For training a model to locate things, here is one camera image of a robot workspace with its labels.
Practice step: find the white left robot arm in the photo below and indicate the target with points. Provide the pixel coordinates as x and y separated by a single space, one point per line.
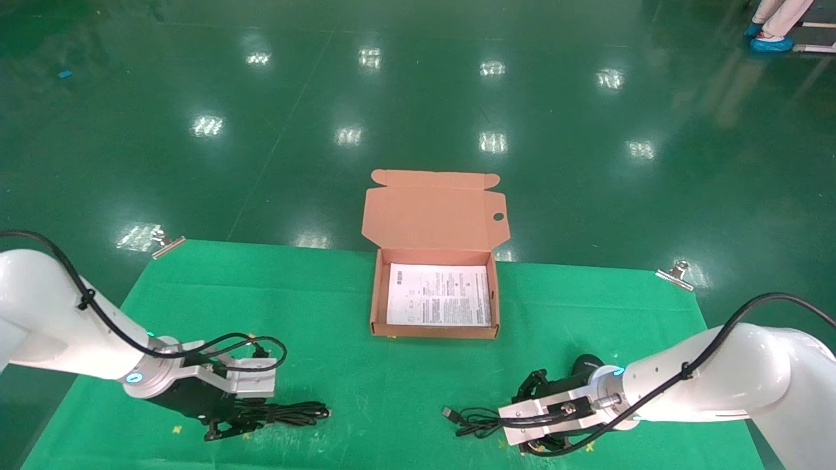
46 307

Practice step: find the person in light trousers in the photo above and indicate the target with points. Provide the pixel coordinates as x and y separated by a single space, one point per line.
784 16

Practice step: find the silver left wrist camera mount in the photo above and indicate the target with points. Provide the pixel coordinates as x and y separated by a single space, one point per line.
251 378

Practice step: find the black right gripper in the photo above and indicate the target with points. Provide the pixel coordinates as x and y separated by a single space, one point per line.
584 372

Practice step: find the silver metal cloth clip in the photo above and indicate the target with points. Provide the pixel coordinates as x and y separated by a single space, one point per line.
676 277
168 247

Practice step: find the green table cloth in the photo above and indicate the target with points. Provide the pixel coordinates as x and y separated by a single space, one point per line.
359 391

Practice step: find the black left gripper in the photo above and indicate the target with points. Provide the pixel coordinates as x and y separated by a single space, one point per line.
196 401

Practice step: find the open brown cardboard box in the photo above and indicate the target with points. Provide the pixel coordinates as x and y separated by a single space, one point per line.
424 215

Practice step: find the white table foot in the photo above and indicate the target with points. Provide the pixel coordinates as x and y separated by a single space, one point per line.
816 47

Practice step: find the white printed instruction sheet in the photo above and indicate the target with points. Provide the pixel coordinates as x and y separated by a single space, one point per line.
437 294

